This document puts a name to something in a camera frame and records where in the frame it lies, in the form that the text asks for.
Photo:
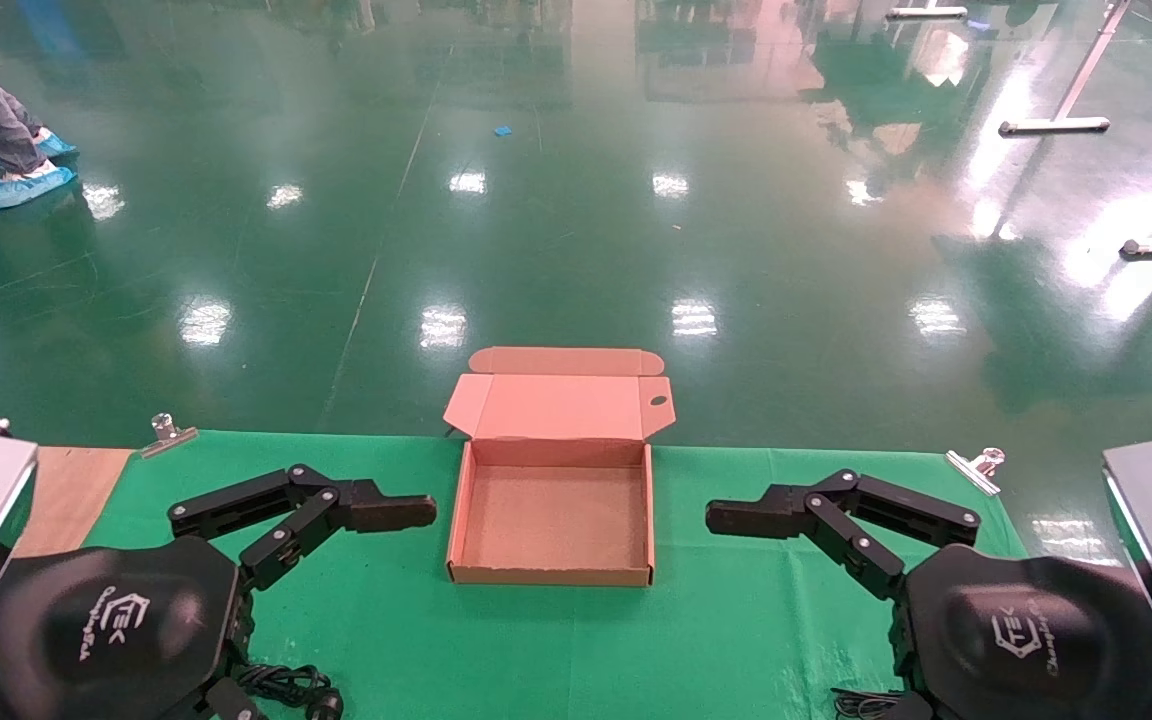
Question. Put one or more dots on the blue shoe cover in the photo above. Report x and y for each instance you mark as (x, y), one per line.
(26, 190)
(58, 147)

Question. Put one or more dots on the green table cloth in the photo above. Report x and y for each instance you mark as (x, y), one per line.
(376, 620)

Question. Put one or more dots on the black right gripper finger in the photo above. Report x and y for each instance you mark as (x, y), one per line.
(751, 515)

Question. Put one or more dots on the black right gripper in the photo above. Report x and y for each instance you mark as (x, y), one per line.
(1026, 640)

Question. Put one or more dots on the open brown cardboard box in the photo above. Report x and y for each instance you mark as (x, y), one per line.
(556, 520)

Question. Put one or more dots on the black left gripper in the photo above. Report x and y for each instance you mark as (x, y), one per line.
(106, 630)

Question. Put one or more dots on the silver binder clip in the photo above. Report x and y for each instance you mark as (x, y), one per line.
(971, 472)
(168, 440)

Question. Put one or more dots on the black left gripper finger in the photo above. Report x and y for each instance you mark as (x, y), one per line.
(391, 512)

